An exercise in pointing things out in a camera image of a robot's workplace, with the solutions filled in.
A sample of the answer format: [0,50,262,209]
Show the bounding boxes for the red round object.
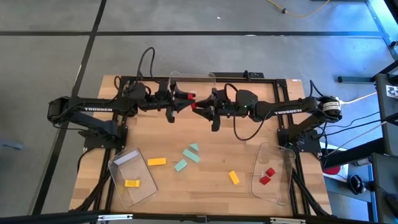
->
[322,165,342,176]

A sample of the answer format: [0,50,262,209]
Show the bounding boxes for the clear plastic bin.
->
[250,142,297,208]
[108,146,159,209]
[167,70,217,102]

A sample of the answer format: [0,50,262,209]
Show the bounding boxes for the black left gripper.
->
[154,80,195,124]

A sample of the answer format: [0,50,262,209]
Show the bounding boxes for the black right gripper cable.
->
[223,82,274,142]

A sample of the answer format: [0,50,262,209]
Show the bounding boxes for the black bar mount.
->
[207,72,266,80]

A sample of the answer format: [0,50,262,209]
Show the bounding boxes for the yellow floor cable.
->
[266,0,331,19]

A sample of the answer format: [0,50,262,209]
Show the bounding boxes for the teal rectangular block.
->
[174,159,189,173]

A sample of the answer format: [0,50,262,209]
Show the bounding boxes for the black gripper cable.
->
[223,82,274,142]
[136,46,156,84]

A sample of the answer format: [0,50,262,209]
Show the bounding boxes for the grey floor object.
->
[0,138,25,151]

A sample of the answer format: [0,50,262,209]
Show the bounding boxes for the black aluminium table frame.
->
[74,72,333,217]

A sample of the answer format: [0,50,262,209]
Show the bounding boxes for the aluminium rail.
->
[365,0,398,62]

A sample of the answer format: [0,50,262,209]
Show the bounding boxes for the black metal beam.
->
[322,138,386,169]

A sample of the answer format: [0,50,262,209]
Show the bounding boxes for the black headphones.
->
[347,174,368,195]

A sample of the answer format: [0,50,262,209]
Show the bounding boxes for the long teal block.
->
[182,148,201,164]

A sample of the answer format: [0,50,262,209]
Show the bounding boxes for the long yellow block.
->
[147,157,167,167]

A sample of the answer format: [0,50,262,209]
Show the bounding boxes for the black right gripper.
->
[195,87,227,133]

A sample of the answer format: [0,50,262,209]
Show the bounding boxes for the black cabinet with marker tag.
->
[374,60,398,157]

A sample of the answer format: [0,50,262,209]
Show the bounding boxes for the silver bracket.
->
[97,213,134,222]
[269,217,307,224]

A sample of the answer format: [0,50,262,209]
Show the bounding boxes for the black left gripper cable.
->
[136,46,156,84]

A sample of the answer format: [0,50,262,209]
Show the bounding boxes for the long red block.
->
[187,92,198,111]

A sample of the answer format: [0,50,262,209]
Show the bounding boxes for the black rig beam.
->
[0,209,398,224]

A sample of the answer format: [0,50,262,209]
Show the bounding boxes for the black cable bundle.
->
[291,169,332,217]
[73,148,114,213]

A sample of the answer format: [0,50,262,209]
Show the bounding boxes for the black floor stand bar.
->
[337,75,379,84]

